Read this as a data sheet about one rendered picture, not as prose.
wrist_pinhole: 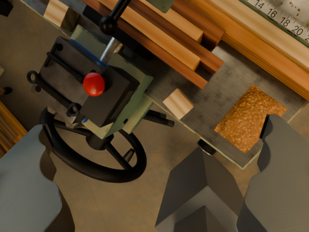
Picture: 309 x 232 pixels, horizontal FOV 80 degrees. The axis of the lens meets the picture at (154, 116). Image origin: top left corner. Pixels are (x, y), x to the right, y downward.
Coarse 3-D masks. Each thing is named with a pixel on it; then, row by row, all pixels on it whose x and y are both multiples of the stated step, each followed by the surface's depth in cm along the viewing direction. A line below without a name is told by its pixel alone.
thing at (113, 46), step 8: (88, 8) 25; (88, 16) 25; (96, 16) 25; (96, 24) 25; (120, 32) 25; (112, 40) 29; (120, 40) 25; (128, 40) 25; (136, 40) 25; (112, 48) 29; (120, 48) 29; (128, 48) 25; (136, 48) 25; (144, 48) 28; (104, 56) 29; (144, 56) 30
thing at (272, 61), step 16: (208, 16) 27; (224, 16) 27; (240, 32) 27; (240, 48) 29; (256, 48) 27; (272, 48) 26; (272, 64) 26; (288, 64) 26; (288, 80) 27; (304, 80) 26; (304, 96) 29
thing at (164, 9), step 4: (148, 0) 22; (152, 0) 21; (156, 0) 20; (160, 0) 19; (164, 0) 20; (168, 0) 21; (172, 0) 21; (152, 4) 22; (156, 4) 21; (160, 4) 20; (164, 4) 20; (168, 4) 21; (160, 8) 21; (164, 8) 21; (168, 8) 22; (164, 12) 22
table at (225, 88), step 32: (32, 0) 37; (64, 0) 36; (64, 32) 37; (96, 32) 35; (160, 64) 34; (224, 64) 31; (256, 64) 30; (160, 96) 34; (192, 96) 33; (224, 96) 32; (288, 96) 30; (128, 128) 40; (192, 128) 34
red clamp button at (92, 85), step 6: (84, 78) 24; (90, 78) 23; (96, 78) 23; (102, 78) 23; (84, 84) 24; (90, 84) 24; (96, 84) 23; (102, 84) 23; (90, 90) 24; (96, 90) 24; (102, 90) 24
